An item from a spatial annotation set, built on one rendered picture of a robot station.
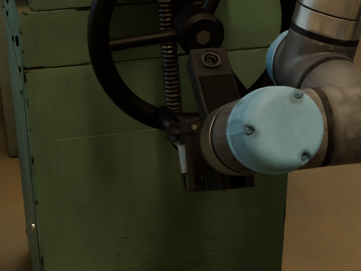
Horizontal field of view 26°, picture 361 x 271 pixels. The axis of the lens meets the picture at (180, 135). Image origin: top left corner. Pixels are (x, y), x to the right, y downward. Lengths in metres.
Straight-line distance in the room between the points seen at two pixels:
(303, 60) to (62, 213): 0.61
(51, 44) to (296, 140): 0.59
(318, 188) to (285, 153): 1.64
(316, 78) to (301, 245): 1.29
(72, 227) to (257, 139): 0.70
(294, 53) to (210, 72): 0.11
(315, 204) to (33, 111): 1.18
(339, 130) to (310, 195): 1.55
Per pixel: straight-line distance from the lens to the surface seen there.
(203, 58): 0.89
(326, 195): 2.27
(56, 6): 1.16
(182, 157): 0.96
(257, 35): 1.26
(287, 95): 0.67
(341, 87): 0.74
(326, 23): 0.81
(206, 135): 0.78
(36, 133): 1.23
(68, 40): 1.18
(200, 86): 0.87
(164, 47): 1.09
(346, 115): 0.72
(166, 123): 0.99
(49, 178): 1.27
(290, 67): 0.83
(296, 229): 2.11
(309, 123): 0.68
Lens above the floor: 1.14
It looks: 26 degrees down
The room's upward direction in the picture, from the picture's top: straight up
